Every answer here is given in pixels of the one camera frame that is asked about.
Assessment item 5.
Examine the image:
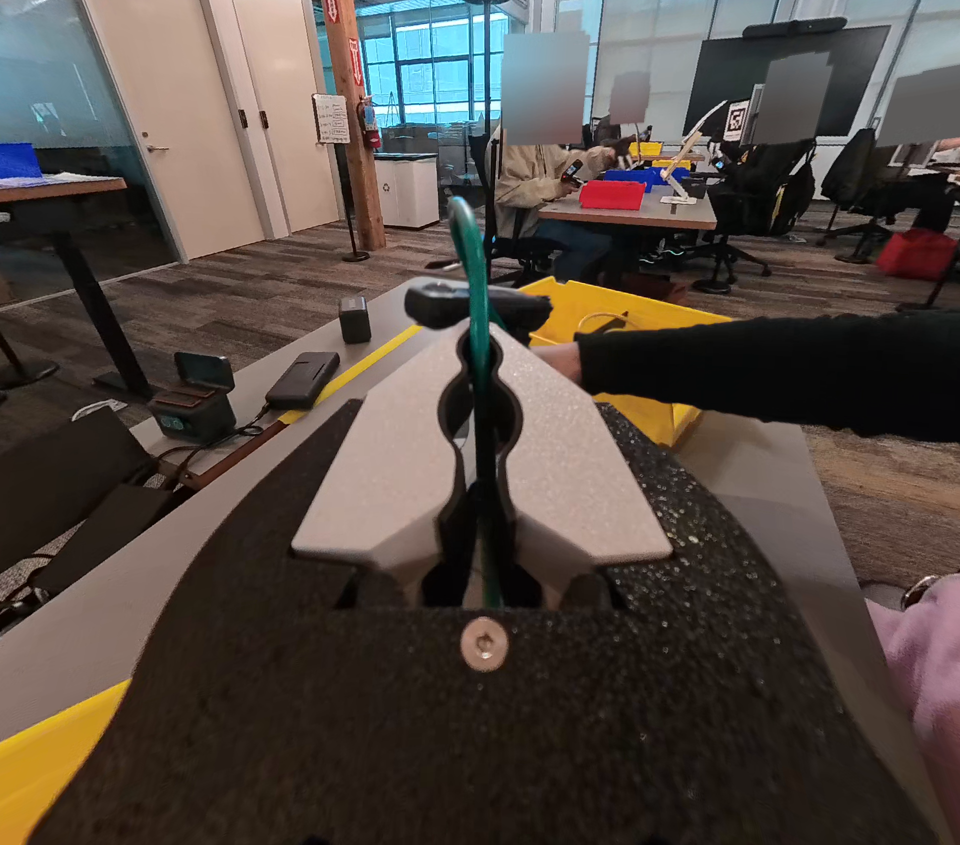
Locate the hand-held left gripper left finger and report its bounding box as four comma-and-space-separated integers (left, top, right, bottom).
291, 320, 471, 578

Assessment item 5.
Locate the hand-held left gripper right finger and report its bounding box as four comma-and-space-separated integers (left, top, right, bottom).
486, 322, 675, 589

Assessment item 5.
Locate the yellow ethernet cable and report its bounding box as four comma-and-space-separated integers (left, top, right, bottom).
576, 309, 633, 338

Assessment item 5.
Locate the yellow plastic bin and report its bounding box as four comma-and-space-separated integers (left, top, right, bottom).
0, 678, 134, 845
516, 275, 734, 450

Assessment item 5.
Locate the black ethernet switch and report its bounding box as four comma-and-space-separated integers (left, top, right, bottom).
403, 281, 555, 334

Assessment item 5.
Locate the green ethernet cable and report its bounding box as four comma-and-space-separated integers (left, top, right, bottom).
447, 196, 513, 611

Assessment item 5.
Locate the person's right forearm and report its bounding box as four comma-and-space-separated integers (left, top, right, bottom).
576, 309, 960, 444

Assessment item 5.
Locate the person's right hand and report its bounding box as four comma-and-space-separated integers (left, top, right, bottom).
528, 341, 586, 389

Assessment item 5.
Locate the yellow tape strip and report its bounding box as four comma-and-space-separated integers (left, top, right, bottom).
277, 322, 426, 428

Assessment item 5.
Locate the black power adapter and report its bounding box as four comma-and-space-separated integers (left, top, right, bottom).
263, 350, 342, 413

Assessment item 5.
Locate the black battery pack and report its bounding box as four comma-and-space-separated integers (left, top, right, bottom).
337, 294, 374, 347

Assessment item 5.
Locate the black battery charger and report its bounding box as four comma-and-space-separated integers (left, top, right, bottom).
146, 350, 239, 446

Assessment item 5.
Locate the grey topped work table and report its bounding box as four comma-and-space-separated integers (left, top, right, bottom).
537, 187, 720, 233

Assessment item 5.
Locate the red plastic bin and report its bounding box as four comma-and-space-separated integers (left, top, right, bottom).
577, 178, 649, 214

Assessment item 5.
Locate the white recycling bin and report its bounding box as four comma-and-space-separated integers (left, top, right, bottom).
372, 152, 442, 231

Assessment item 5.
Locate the white screen stand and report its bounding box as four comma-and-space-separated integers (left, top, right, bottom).
658, 101, 730, 206

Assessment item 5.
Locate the black office chair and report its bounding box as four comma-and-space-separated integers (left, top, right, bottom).
816, 127, 940, 263
690, 138, 820, 296

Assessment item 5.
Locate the black sign stand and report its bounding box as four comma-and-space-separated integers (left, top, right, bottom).
311, 92, 372, 265

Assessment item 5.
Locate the red bag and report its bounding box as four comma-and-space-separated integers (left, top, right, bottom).
874, 227, 960, 284

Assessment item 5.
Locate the brown wooden desk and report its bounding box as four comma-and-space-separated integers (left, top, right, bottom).
0, 174, 156, 398

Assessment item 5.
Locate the small blue bin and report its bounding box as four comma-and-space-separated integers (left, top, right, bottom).
0, 141, 44, 180

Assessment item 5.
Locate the black power cable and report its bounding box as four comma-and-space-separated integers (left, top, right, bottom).
153, 401, 273, 488

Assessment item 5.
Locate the black wall screen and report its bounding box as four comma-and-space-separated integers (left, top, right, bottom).
681, 22, 894, 143

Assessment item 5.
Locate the wooden post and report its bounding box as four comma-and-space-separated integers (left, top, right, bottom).
302, 0, 389, 254

